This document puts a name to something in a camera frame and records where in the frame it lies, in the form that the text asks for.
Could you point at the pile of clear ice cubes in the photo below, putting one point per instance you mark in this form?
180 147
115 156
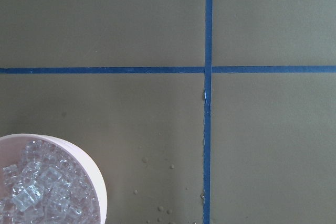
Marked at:
47 185

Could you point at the pink plastic bowl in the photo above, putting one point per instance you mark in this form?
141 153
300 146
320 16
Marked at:
12 145

